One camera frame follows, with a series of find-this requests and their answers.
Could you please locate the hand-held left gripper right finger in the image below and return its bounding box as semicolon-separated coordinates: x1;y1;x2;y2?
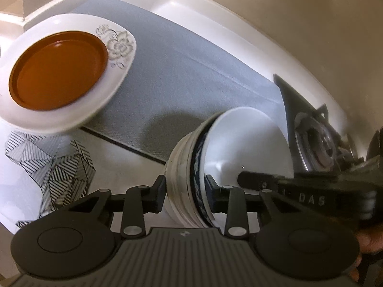
205;174;303;237

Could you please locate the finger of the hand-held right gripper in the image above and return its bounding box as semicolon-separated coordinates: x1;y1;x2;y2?
237;171;285;192

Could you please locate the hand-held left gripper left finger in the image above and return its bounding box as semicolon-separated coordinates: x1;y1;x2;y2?
64;174;167;236

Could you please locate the cream bowl with printed side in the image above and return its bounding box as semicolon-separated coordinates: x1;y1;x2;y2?
164;127;204;220

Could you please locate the plain cream bowl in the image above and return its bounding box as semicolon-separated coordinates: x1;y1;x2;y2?
176;119;216;226

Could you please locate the white bowl blue pattern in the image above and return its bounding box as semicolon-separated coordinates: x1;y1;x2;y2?
190;107;294;228

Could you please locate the white square floral plate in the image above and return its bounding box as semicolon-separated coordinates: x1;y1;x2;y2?
0;14;137;134

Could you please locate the round brown plate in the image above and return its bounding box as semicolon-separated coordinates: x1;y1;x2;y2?
9;31;109;110

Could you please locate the person's right hand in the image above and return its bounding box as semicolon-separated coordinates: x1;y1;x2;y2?
349;229;383;283

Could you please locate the gas stove burner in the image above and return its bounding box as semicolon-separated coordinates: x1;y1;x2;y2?
273;74;374;175

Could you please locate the black-white striped geometric stand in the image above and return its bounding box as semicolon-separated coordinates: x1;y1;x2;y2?
5;130;96;228

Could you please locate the grey woven mat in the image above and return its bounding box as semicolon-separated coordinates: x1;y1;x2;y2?
70;0;288;163

